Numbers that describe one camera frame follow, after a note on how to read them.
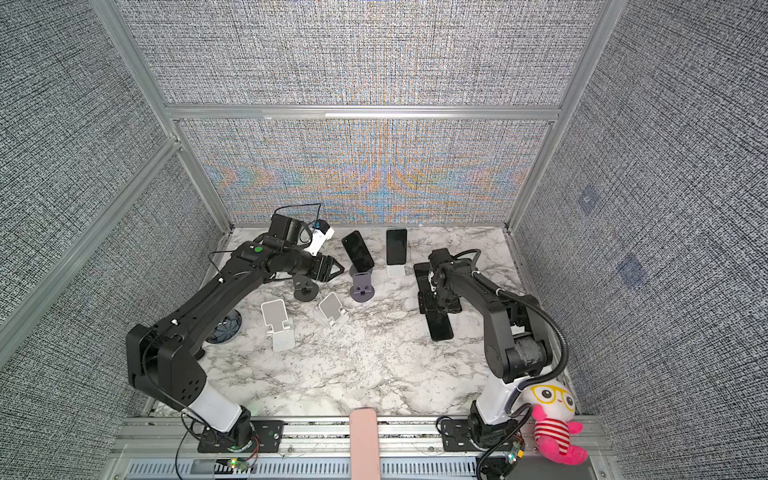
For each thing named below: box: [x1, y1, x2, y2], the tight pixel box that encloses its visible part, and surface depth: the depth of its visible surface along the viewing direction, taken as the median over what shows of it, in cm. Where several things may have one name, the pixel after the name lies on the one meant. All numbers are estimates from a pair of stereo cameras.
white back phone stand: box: [386, 265, 405, 278], surface depth 106 cm
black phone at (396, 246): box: [386, 229, 407, 265], surface depth 103 cm
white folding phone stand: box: [261, 299, 295, 352], surface depth 87 cm
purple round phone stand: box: [349, 265, 375, 303], surface depth 98 cm
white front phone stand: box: [314, 292, 349, 330], surface depth 94 cm
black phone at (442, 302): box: [418, 290, 463, 315], surface depth 84 cm
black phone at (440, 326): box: [425, 312, 454, 341], surface depth 94 cm
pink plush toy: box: [522, 380, 589, 465], surface depth 72 cm
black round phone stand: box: [293, 273, 319, 302], surface depth 102 cm
